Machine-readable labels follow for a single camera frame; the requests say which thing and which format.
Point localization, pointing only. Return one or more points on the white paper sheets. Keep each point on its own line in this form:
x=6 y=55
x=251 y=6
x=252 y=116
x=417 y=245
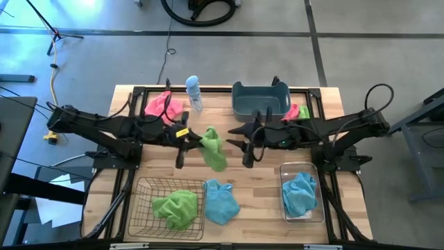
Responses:
x=62 y=198

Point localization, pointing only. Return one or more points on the blue microfiber towel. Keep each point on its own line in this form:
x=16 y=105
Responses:
x=220 y=203
x=299 y=198

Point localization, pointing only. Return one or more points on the silver metal bracket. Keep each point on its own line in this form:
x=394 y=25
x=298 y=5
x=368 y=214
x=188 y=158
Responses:
x=128 y=246
x=322 y=247

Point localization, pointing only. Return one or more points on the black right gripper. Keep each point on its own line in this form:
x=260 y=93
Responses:
x=267 y=135

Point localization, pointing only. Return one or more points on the black aluminium rig frame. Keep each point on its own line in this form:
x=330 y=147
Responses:
x=225 y=89

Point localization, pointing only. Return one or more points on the pale blue spray bottle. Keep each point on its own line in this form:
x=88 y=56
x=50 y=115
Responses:
x=194 y=93

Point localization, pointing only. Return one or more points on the black tripod stand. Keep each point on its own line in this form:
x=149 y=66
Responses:
x=52 y=29

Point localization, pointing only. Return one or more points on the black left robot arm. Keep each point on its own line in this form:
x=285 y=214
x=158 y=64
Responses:
x=97 y=128

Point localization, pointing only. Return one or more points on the yellow plug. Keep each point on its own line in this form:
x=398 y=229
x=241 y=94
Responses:
x=51 y=137

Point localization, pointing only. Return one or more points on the dark grey desk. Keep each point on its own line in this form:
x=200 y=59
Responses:
x=14 y=132

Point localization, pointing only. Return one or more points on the blue plastic basket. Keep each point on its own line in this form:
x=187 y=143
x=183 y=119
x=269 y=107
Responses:
x=260 y=104

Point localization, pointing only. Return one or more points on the pink microfiber towel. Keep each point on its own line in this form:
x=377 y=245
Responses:
x=290 y=112
x=161 y=106

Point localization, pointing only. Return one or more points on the grey metal side table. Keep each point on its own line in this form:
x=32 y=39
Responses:
x=419 y=149

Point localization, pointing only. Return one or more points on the clear plastic bin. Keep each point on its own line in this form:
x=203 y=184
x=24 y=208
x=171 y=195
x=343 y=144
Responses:
x=288 y=168

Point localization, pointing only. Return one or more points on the green microfiber towel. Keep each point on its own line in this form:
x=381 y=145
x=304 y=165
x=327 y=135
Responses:
x=304 y=112
x=175 y=208
x=213 y=152

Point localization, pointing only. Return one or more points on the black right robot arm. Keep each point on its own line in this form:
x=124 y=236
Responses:
x=347 y=128

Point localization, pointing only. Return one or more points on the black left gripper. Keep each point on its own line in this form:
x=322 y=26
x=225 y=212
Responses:
x=177 y=135

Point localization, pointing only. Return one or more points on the black floor bar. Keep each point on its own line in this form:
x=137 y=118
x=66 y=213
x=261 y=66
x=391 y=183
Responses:
x=17 y=78

